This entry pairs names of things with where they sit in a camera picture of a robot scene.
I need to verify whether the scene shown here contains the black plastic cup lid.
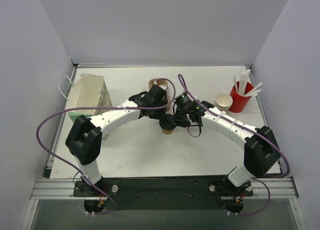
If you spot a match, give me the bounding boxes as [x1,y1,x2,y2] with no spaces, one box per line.
[159,114,176,131]

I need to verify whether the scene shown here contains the brown paper coffee cup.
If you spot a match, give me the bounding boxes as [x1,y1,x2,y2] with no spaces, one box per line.
[161,128,174,135]

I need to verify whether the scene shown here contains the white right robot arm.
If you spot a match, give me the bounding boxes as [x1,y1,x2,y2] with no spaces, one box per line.
[173,92,280,188]

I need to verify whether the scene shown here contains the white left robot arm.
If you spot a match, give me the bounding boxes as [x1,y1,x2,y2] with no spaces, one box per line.
[65,84,168,196]

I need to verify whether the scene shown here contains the green paper takeout bag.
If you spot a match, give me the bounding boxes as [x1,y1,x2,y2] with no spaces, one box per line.
[56,73,112,141]

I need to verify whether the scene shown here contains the brown pulp cup carrier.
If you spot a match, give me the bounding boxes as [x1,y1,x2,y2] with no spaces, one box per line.
[147,78,171,114]

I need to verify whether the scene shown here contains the stack of paper cups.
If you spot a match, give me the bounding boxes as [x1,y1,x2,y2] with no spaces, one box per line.
[213,93,233,111]

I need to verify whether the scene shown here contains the red straw holder cup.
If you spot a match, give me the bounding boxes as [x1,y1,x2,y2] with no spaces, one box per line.
[229,86,251,113]

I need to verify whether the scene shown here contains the white wrapped straws bundle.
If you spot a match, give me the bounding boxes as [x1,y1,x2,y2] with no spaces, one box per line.
[233,69,263,97]

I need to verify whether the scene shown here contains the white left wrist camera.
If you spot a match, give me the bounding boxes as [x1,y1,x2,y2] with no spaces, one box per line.
[157,83,169,92]

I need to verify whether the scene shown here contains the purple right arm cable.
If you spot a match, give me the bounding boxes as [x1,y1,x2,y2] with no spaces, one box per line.
[177,73,291,178]

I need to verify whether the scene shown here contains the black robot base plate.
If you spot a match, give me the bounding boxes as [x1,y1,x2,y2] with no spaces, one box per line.
[73,175,253,212]

